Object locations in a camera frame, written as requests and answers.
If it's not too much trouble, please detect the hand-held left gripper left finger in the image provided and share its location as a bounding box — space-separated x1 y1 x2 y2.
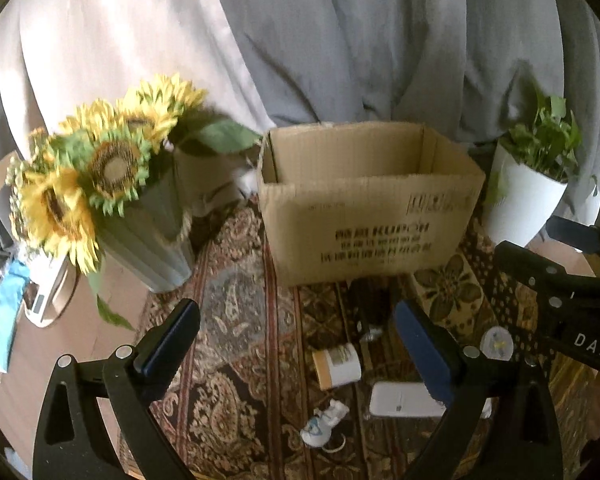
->
32 299 201 480

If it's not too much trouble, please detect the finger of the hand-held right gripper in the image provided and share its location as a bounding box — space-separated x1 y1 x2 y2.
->
495 240 600 332
547 216 600 261

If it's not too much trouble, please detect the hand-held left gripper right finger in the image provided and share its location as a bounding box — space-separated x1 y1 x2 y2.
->
394 300 563 480

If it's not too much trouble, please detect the white rectangular device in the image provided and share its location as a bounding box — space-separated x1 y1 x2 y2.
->
369 381 493 419

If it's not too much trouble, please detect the small black bottle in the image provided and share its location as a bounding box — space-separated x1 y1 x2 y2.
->
352 280 398 343

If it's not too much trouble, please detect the white jar with tan lid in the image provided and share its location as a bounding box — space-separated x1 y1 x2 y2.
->
312 343 362 390

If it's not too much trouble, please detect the small white blue trinket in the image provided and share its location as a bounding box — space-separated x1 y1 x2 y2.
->
300 399 350 453

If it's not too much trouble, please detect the brown cardboard box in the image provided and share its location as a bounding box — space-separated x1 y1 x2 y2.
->
256 121 487 287

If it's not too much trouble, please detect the white plant pot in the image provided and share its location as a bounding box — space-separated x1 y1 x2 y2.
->
481 140 568 248

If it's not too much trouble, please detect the patterned brown table runner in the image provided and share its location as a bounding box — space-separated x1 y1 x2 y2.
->
120 195 600 480

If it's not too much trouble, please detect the ribbed grey-green vase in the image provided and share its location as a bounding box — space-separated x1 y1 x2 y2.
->
97 160 197 293

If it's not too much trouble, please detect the green potted plant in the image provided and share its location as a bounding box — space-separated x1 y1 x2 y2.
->
482 77 600 211

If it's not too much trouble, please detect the white kitchen scale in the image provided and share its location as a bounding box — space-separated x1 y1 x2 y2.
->
22 257 73 328

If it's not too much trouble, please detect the blue cloth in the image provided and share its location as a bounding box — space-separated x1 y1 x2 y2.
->
0 259 32 373

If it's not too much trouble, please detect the artificial sunflower bouquet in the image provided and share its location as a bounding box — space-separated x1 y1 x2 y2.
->
5 74 263 331

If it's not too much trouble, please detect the grey curtain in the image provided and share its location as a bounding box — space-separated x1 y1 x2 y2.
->
205 0 600 148

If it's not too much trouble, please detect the beige curtain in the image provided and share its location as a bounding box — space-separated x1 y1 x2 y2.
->
0 0 276 211

